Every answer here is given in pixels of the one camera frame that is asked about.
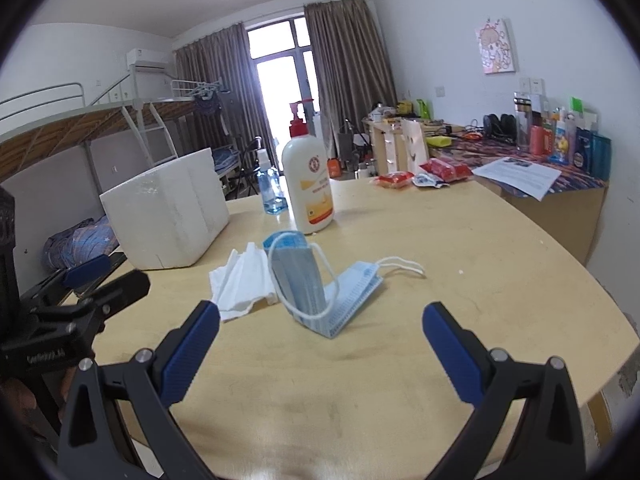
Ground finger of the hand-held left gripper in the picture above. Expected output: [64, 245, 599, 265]
[75, 269, 151, 320]
[20, 254, 113, 306]

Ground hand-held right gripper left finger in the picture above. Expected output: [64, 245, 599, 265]
[57, 300, 221, 480]

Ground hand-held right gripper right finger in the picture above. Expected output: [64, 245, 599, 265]
[422, 301, 587, 480]

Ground white foam box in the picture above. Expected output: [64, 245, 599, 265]
[100, 147, 231, 271]

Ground blue face mask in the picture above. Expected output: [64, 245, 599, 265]
[263, 231, 341, 333]
[302, 256, 426, 339]

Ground person's left hand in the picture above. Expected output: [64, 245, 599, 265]
[0, 372, 71, 436]

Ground blue plaid quilt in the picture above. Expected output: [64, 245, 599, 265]
[41, 215, 121, 271]

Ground white face mask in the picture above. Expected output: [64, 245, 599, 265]
[209, 242, 278, 322]

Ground grey metal bunk bed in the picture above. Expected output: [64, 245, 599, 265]
[127, 77, 236, 196]
[0, 82, 151, 271]

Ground black folding chair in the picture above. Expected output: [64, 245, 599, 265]
[235, 136, 266, 191]

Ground white blue packet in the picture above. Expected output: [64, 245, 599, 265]
[412, 172, 451, 189]

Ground blue spray bottle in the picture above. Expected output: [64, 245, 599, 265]
[252, 141, 287, 216]

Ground red snack packet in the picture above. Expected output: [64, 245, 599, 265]
[419, 157, 473, 183]
[372, 171, 416, 190]

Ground printed paper sheet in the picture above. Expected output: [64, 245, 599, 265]
[472, 156, 563, 201]

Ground desk with patterned cloth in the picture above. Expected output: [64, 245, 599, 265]
[425, 132, 611, 266]

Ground hanging dark clothes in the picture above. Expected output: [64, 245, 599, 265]
[195, 92, 223, 118]

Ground white lotion pump bottle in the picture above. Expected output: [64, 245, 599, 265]
[281, 98, 335, 235]

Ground white air conditioner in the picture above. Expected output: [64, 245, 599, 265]
[126, 48, 168, 72]

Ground wooden desk with drawers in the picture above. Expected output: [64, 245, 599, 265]
[362, 117, 451, 176]

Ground brown curtain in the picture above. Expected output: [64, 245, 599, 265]
[172, 22, 261, 161]
[304, 0, 398, 131]

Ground black headphones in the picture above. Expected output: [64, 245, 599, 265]
[482, 113, 518, 138]

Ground blue carton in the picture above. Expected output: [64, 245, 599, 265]
[572, 127, 612, 181]

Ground steel drinking bottle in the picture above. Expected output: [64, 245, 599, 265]
[513, 91, 533, 151]

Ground glass balcony door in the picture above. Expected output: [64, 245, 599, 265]
[245, 15, 321, 161]

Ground pink cartoon wall poster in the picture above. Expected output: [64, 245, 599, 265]
[475, 17, 516, 75]

